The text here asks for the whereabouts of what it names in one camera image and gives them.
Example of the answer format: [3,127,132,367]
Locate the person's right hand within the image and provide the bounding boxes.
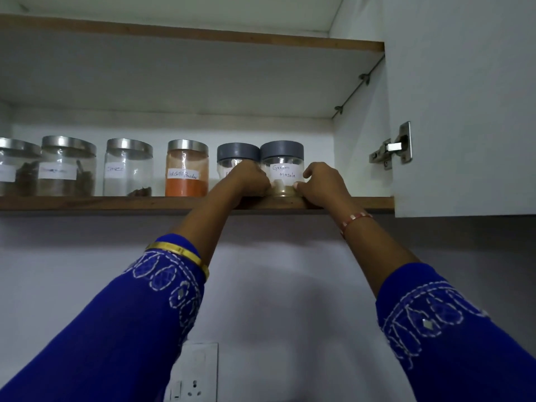
[293,161,356,217]

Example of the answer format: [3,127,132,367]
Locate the person's left hand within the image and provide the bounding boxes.
[224,159,272,204]

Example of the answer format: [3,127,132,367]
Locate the black pepper jar grey lid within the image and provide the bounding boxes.
[216,142,262,183]

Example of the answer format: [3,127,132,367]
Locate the garam masala jar grey lid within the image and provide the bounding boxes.
[260,140,305,198]

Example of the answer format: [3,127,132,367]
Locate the red chilli powder jar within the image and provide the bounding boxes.
[165,139,210,198]

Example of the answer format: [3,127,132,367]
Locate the brown wooden cabinet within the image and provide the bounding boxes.
[0,0,536,218]

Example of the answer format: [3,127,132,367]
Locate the brown wooden cabinet door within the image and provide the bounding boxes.
[383,0,536,218]

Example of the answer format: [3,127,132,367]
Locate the steel-lid brown pods spice jar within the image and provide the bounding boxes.
[37,136,98,197]

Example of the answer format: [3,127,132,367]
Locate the steel-lid cinnamon jar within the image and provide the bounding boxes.
[0,137,42,197]

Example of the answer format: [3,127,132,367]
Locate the person's right forearm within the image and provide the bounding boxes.
[334,204,422,298]

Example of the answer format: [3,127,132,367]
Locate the person's left forearm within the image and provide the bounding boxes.
[172,192,248,267]

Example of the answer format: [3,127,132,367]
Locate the metal cabinet door hinge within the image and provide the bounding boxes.
[368,121,413,170]

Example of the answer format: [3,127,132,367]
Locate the white cabinet shelf board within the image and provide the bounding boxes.
[0,13,385,120]

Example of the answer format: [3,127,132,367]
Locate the gold bangle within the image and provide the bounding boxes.
[145,241,210,281]

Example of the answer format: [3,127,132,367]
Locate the red beaded bracelet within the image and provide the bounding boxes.
[339,211,374,239]

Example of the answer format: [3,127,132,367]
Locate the white wall socket plate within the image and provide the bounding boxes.
[164,342,219,402]

